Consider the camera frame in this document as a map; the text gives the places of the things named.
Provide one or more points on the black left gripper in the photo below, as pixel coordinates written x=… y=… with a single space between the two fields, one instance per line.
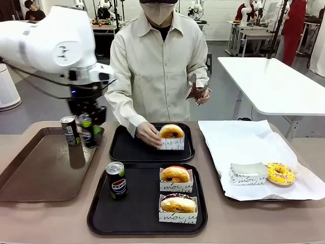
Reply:
x=86 y=101

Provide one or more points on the black green drink can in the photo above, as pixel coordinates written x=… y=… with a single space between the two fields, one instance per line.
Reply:
x=89 y=134

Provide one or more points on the black Pepsi can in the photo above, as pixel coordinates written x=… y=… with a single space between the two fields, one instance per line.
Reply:
x=116 y=183

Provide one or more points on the golden brown donut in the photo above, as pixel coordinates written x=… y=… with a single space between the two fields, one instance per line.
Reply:
x=171 y=130

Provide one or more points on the white paper box script print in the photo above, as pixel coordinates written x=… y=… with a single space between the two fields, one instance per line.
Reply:
x=247 y=175
x=172 y=144

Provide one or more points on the red glazed donut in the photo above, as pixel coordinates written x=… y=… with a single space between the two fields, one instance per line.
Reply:
x=175 y=174

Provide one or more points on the red-topped donut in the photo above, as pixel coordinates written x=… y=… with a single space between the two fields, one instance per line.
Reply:
x=176 y=187

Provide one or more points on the brown metal tongs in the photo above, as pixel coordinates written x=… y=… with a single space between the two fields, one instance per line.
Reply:
x=194 y=86

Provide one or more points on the chocolate sprinkle donut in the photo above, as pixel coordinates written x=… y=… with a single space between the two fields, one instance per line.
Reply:
x=177 y=203

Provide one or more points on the chocolate-topped donut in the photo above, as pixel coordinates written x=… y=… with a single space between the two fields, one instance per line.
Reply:
x=177 y=218

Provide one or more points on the person's left forearm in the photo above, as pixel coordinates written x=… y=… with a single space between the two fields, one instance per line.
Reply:
x=200 y=68

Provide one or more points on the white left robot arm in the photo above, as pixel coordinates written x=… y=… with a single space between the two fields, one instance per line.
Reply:
x=50 y=38

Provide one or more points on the person's right forearm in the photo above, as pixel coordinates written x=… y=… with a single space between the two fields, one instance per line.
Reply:
x=124 y=109

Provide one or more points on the person's right hand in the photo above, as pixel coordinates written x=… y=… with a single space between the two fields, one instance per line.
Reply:
x=149 y=134

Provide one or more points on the person's left hand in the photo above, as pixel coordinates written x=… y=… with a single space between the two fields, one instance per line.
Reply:
x=204 y=96

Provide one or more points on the black serving tray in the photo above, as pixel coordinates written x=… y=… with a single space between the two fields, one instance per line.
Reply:
x=139 y=211
x=132 y=150

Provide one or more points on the brown serving tray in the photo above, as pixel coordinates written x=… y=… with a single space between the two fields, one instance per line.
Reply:
x=38 y=172

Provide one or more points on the person's beige shirt torso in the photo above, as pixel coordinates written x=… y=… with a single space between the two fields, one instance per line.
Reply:
x=157 y=71

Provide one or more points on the white air purifier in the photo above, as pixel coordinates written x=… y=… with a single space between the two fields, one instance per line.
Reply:
x=7 y=89

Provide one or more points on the background person black shirt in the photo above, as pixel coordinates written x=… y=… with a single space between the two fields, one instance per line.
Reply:
x=34 y=12

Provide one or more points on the beige face mask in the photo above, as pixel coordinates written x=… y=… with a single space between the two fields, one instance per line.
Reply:
x=158 y=12

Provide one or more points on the white paper liner sheet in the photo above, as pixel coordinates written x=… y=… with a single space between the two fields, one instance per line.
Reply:
x=241 y=142

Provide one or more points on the grey background workbench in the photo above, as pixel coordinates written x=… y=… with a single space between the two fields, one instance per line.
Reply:
x=254 y=33

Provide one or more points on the white folding table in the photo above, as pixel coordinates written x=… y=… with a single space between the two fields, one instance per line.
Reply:
x=274 y=84

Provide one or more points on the background person red top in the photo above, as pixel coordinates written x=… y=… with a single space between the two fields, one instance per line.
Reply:
x=245 y=10

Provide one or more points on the yellow sprinkle donut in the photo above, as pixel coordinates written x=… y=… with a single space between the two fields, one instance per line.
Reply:
x=280 y=174

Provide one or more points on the black tripod pole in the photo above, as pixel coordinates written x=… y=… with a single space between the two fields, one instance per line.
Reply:
x=276 y=30

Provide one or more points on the background person red apron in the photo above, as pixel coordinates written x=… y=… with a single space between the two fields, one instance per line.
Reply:
x=293 y=30

